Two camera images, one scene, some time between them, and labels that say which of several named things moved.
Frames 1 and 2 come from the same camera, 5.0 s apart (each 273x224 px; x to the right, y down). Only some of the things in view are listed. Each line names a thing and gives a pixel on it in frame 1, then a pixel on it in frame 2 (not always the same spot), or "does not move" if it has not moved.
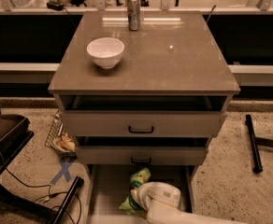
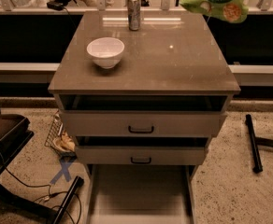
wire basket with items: (59, 139) does not move
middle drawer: (142, 150) does not move
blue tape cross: (64, 170) does not move
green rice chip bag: (137, 178) → (226, 2)
